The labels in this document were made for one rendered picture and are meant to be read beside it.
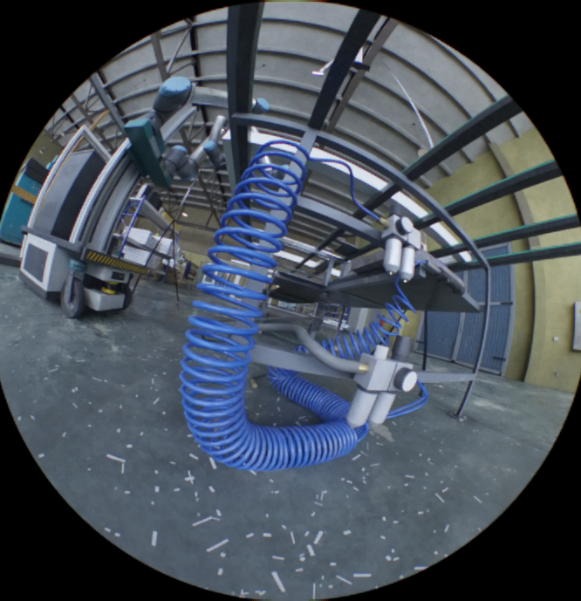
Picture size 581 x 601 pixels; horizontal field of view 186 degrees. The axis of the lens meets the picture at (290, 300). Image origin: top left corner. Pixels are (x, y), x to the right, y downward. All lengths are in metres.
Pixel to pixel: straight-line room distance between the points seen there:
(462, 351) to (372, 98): 9.34
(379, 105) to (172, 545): 8.89
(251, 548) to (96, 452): 0.27
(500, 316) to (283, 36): 10.93
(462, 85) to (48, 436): 9.22
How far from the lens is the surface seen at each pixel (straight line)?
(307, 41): 8.27
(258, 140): 0.77
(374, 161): 0.60
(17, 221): 3.89
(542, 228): 0.98
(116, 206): 1.42
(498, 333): 6.40
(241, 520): 0.34
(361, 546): 0.38
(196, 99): 1.24
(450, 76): 8.61
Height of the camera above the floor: 0.31
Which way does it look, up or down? 3 degrees up
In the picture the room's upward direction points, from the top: 16 degrees clockwise
